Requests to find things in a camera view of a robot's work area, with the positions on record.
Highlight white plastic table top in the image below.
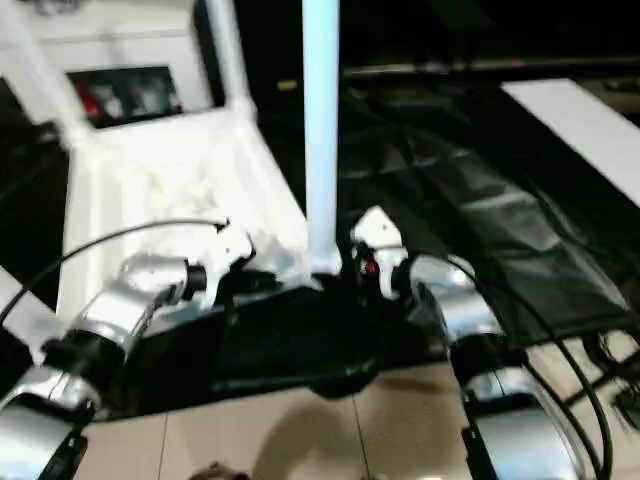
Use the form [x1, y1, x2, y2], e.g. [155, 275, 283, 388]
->
[57, 97, 346, 321]

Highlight white plastic table leg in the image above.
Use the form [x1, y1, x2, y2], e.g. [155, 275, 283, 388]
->
[206, 0, 260, 119]
[301, 0, 345, 277]
[0, 264, 59, 361]
[4, 0, 91, 149]

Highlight black table mat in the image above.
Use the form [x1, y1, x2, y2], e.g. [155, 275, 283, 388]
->
[0, 74, 640, 419]

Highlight dark robot foot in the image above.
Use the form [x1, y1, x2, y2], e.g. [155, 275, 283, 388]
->
[192, 462, 251, 480]

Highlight black stand leg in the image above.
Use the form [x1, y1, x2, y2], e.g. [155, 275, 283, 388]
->
[564, 374, 640, 406]

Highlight white flat board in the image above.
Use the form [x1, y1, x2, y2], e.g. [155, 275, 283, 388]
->
[501, 78, 640, 209]

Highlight white glass-door cabinet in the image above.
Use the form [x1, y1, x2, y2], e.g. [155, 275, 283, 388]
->
[0, 0, 226, 131]

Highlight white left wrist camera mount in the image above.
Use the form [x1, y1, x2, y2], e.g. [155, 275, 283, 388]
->
[194, 227, 255, 306]

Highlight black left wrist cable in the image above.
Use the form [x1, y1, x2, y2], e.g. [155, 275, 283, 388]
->
[0, 217, 232, 321]

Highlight black coiled floor cable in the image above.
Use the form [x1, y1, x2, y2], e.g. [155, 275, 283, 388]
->
[584, 329, 640, 436]

